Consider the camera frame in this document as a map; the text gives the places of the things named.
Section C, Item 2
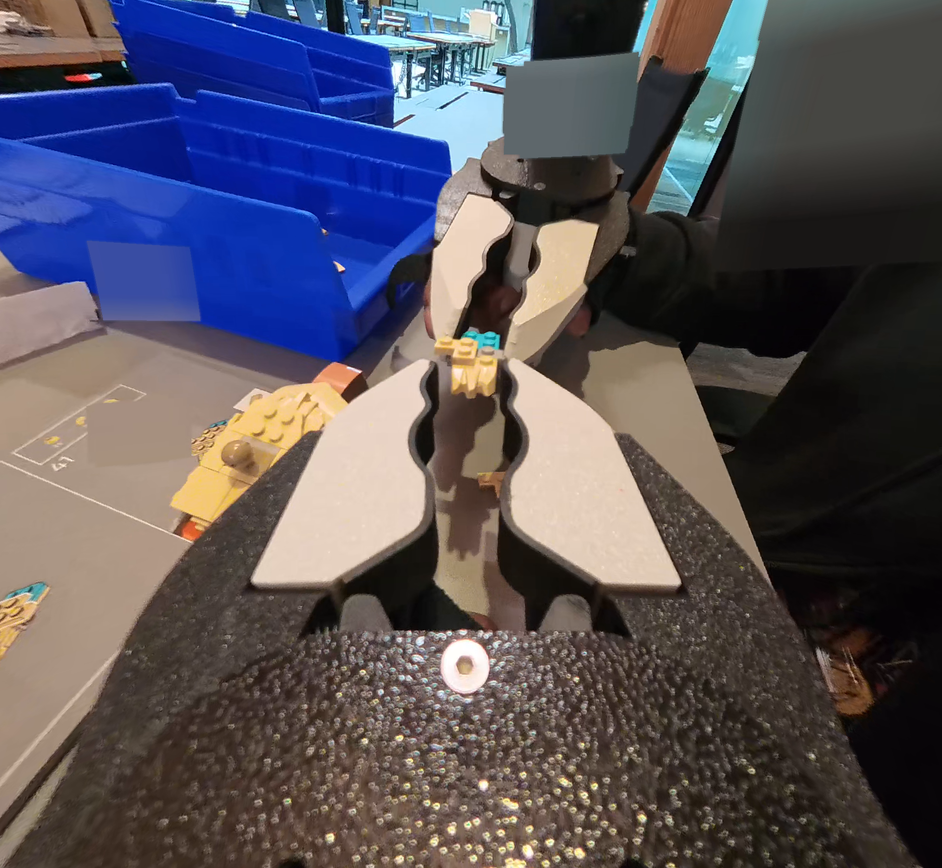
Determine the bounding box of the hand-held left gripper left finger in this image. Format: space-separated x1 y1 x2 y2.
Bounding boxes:
250 359 441 598

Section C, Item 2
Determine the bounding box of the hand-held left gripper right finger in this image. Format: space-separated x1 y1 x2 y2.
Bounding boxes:
499 357 684 598

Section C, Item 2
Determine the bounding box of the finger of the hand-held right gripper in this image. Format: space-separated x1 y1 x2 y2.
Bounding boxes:
508 221 601 365
429 193 516 339

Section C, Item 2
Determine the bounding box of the person's right forearm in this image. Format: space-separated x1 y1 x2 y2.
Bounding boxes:
589 209 726 348

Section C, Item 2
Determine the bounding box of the light grey desk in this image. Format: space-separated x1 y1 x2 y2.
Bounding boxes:
0 154 774 832

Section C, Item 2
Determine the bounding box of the person's right hand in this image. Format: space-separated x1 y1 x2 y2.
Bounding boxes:
462 278 522 331

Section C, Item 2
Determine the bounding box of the tan and brown brick model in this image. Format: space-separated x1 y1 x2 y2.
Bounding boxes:
171 362 369 544

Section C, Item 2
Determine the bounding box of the row of work tables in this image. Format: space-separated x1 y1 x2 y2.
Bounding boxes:
346 26 532 102

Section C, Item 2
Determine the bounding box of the blue plastic bin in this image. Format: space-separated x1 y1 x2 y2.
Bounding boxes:
0 83 453 363

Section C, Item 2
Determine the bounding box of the wooden beam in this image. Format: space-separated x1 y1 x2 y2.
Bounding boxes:
629 0 764 216

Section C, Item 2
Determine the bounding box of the grey building instruction booklet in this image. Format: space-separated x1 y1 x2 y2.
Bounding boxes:
0 327 325 821

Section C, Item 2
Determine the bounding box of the stack of blue bins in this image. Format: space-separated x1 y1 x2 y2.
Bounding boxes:
103 0 396 128

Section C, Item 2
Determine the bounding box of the colourful printed packaging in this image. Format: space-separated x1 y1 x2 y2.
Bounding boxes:
810 625 921 720

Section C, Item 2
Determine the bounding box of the grey cloth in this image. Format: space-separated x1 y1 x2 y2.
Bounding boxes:
0 281 102 369

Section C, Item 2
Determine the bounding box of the black bag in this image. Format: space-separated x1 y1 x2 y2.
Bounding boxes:
773 566 942 868

